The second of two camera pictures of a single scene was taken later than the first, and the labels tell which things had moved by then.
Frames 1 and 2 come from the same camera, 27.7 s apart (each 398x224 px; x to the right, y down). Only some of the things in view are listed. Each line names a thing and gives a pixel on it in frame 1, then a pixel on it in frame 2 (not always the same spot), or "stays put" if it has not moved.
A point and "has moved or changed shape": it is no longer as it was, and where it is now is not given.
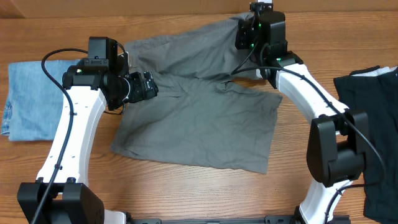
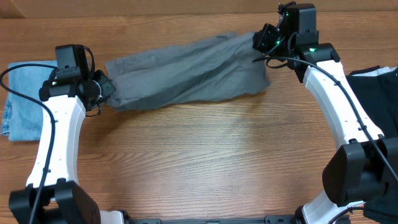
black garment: x=375 y=91 stays put
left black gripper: x=141 y=93 → x=109 y=88
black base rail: x=268 y=219 stays put
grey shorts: x=203 y=112 has moved or changed shape
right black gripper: x=244 y=34 → x=264 y=38
